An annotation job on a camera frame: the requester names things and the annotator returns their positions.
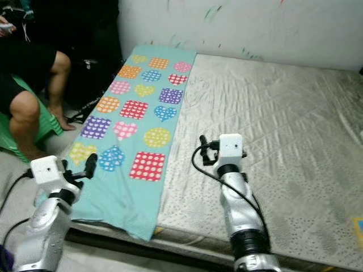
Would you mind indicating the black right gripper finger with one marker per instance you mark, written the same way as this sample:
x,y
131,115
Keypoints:
x,y
203,147

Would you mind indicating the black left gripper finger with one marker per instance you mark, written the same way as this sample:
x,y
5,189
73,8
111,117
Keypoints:
x,y
91,164
77,165

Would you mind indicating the yellow-edged blue children's book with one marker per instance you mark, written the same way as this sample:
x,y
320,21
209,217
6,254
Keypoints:
x,y
358,232

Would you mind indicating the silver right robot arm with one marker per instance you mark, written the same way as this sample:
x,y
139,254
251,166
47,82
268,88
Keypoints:
x,y
244,221

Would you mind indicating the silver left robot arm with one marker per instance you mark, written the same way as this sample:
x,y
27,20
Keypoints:
x,y
45,232

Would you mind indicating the green plastic stool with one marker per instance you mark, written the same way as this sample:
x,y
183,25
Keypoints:
x,y
48,130

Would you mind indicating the teal blanket with dotted shapes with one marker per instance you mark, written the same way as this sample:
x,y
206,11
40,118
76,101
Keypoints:
x,y
130,204

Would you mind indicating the grey quilted mattress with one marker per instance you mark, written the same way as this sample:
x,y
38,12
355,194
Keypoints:
x,y
272,113

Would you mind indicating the purple plastic bin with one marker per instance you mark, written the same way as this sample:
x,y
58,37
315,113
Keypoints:
x,y
5,260

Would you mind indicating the seated person in dark shorts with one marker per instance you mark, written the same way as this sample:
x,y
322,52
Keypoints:
x,y
28,62

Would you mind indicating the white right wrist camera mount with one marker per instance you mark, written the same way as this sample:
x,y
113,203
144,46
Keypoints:
x,y
231,148

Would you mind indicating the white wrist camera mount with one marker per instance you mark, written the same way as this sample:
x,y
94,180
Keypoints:
x,y
231,148
50,170

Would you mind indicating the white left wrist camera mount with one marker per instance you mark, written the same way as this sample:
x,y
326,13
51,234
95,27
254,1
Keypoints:
x,y
50,170

